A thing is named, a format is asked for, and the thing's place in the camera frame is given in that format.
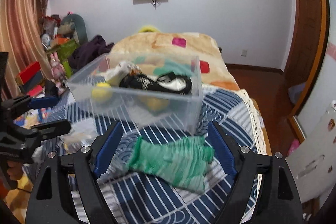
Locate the green knitted cloth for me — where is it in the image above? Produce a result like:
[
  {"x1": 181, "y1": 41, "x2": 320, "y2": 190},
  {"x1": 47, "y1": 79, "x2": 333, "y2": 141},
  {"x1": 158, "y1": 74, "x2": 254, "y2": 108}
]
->
[{"x1": 127, "y1": 136, "x2": 215, "y2": 194}]

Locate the white velvet drawstring pouch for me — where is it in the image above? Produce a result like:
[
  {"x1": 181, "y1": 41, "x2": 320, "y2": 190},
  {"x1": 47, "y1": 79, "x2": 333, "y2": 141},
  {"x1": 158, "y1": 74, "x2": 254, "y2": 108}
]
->
[{"x1": 104, "y1": 61, "x2": 138, "y2": 86}]

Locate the black and white fuzzy pouch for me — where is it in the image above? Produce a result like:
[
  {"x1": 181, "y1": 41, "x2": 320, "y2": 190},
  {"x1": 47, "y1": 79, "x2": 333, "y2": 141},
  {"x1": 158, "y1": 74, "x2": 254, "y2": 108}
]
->
[{"x1": 119, "y1": 72, "x2": 193, "y2": 95}]

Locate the person's left hand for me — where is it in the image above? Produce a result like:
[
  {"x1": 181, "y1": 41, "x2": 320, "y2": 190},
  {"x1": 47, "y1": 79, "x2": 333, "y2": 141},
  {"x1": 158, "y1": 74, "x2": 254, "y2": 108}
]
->
[{"x1": 7, "y1": 161, "x2": 23, "y2": 181}]

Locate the red box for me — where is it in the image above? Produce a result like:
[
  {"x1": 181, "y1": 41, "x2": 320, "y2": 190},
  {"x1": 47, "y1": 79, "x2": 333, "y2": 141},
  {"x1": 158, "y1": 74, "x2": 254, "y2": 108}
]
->
[{"x1": 15, "y1": 61, "x2": 41, "y2": 86}]

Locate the silver glitter pouch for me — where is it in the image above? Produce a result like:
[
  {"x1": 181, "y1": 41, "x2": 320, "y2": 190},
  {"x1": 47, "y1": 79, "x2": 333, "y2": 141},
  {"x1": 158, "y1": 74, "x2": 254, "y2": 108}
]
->
[{"x1": 60, "y1": 129, "x2": 99, "y2": 154}]

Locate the pink bunny figure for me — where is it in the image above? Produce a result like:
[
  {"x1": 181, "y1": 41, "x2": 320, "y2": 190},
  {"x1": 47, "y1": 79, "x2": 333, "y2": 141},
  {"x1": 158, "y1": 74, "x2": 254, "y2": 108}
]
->
[{"x1": 50, "y1": 52, "x2": 65, "y2": 80}]

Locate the white lace bed trim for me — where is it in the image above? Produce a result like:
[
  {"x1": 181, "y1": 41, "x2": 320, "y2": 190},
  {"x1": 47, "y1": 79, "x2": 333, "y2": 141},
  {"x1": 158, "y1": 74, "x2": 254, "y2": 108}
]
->
[{"x1": 236, "y1": 89, "x2": 269, "y2": 155}]

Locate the yellow round sponge ball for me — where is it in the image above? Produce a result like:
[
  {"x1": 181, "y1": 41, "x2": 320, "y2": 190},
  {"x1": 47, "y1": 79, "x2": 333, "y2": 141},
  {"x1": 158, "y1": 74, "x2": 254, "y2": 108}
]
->
[{"x1": 91, "y1": 83, "x2": 113, "y2": 103}]

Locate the green cardboard box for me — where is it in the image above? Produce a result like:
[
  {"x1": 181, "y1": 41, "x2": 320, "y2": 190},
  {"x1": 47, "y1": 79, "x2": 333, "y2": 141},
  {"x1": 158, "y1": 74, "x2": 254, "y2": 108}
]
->
[{"x1": 46, "y1": 39, "x2": 79, "y2": 78}]

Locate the navy patterned bed cover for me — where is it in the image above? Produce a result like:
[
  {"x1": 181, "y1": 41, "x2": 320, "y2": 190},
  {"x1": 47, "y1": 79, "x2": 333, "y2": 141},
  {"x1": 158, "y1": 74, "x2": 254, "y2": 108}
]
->
[{"x1": 26, "y1": 87, "x2": 263, "y2": 224}]

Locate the yellow sponge block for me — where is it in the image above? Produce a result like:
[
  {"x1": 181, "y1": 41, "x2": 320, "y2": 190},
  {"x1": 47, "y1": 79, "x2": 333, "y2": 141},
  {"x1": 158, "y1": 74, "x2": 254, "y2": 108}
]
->
[{"x1": 139, "y1": 96, "x2": 170, "y2": 112}]

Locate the dark purple clothing pile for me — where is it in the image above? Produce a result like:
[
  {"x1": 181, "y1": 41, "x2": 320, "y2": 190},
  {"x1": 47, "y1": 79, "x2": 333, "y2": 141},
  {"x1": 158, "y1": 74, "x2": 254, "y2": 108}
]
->
[{"x1": 68, "y1": 35, "x2": 114, "y2": 73}]

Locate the clear plastic storage box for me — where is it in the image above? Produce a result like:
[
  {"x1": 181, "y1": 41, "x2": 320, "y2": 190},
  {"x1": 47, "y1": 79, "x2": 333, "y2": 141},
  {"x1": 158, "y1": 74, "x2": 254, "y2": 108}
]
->
[{"x1": 67, "y1": 52, "x2": 203, "y2": 134}]

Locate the beige colourful patch blanket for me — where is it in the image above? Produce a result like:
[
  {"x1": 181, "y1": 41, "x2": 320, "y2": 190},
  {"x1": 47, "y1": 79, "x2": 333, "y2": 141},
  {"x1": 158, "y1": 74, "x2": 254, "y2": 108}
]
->
[{"x1": 111, "y1": 32, "x2": 239, "y2": 91}]

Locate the grey plush toy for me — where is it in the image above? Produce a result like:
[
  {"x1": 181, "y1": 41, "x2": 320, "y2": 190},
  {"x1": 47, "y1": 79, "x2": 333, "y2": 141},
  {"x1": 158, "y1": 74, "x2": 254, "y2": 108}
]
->
[{"x1": 57, "y1": 14, "x2": 88, "y2": 45}]

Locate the pink striped curtain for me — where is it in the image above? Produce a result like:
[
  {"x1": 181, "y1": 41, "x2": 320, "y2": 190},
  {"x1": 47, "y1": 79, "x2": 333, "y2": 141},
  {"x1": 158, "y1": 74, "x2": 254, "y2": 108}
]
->
[{"x1": 1, "y1": 0, "x2": 51, "y2": 99}]

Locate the yellow round cushion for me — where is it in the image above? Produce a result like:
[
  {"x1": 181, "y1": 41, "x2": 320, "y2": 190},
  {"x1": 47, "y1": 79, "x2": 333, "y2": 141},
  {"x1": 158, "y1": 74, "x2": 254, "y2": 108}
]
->
[{"x1": 138, "y1": 25, "x2": 160, "y2": 33}]

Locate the brown wooden door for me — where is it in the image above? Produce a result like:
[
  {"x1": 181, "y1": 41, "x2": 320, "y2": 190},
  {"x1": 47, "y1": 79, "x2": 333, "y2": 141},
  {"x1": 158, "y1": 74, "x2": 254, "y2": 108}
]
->
[{"x1": 285, "y1": 0, "x2": 329, "y2": 85}]

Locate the wall power outlet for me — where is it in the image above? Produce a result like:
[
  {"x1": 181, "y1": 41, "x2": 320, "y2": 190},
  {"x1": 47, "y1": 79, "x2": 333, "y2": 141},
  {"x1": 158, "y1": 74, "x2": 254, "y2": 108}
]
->
[{"x1": 241, "y1": 50, "x2": 248, "y2": 57}]

